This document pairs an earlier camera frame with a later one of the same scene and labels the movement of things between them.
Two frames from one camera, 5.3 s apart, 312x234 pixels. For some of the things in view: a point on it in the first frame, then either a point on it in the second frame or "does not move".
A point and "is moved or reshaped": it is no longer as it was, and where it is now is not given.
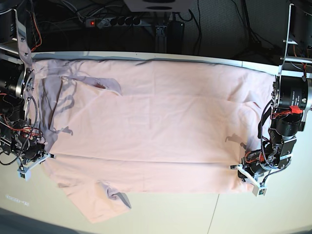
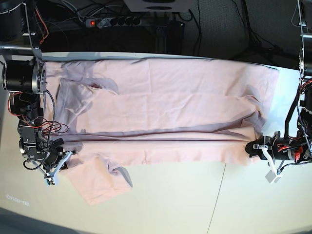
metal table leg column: x=161 y=39 does not move
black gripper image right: x=255 y=162 -> x=282 y=148
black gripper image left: x=28 y=148 -> x=55 y=154
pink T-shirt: x=112 y=126 is moved or reshaped
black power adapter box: x=176 y=32 does not move
